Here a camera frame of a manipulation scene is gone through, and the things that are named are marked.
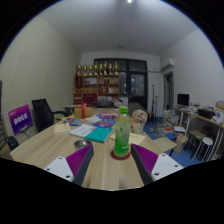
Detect black case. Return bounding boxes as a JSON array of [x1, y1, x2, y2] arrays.
[[197, 108, 216, 119]]

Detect blue purple book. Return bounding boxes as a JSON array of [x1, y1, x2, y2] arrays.
[[92, 118, 116, 130]]

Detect pink packet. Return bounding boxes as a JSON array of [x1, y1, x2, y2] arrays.
[[99, 112, 118, 120]]

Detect wooden shelf unit with trophies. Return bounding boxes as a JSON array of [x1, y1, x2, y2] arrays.
[[73, 60, 121, 108]]

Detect black tripod stand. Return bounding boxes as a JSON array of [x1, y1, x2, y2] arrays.
[[151, 84, 159, 116]]

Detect long wooden side desk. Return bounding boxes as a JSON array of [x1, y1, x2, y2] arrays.
[[173, 104, 224, 161]]

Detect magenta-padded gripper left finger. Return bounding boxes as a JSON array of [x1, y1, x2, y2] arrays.
[[43, 144, 95, 186]]

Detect teal book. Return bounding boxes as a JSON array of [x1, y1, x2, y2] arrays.
[[84, 126, 114, 144]]

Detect brown paper bag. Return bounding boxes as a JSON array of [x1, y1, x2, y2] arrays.
[[174, 134, 188, 154]]

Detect pink flowers in white pot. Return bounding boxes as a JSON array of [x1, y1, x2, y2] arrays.
[[131, 109, 149, 135]]

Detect white round stool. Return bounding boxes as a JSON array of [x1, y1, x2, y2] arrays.
[[194, 136, 214, 161]]

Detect black office chair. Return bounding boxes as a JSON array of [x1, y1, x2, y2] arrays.
[[31, 98, 71, 133]]

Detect white air conditioner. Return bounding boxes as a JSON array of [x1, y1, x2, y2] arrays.
[[160, 58, 175, 72]]

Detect brown wooden stool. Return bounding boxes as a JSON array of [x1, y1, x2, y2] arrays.
[[186, 129, 206, 151]]

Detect yellow gift box red ribbon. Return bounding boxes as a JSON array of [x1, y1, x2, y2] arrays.
[[73, 102, 94, 120]]

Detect white booklet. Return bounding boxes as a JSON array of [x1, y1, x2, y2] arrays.
[[68, 123, 98, 138]]

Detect small wooden side table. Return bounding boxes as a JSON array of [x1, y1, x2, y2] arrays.
[[152, 136, 178, 154]]

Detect green tea bottle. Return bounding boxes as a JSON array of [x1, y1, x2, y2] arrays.
[[113, 106, 133, 158]]

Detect blue red magazine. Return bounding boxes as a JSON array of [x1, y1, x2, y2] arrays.
[[63, 117, 83, 127]]

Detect grey chair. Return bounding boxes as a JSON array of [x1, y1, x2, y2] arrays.
[[128, 101, 148, 116]]

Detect black computer monitor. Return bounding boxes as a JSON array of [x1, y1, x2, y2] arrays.
[[176, 93, 190, 107]]

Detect stack of books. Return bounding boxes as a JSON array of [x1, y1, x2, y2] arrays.
[[163, 109, 181, 129]]

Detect small cream book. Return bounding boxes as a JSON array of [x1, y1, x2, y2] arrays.
[[53, 122, 72, 135]]

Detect large cream book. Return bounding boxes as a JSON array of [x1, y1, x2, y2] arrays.
[[109, 131, 147, 146]]

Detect purple sign board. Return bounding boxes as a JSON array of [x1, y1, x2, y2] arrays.
[[8, 104, 34, 136]]

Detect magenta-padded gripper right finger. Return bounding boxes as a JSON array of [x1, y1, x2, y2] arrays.
[[130, 143, 184, 186]]

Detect small round white table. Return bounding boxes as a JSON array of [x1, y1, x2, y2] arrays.
[[64, 104, 79, 114]]

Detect flat round red coaster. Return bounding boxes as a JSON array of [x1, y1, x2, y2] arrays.
[[110, 149, 131, 161]]

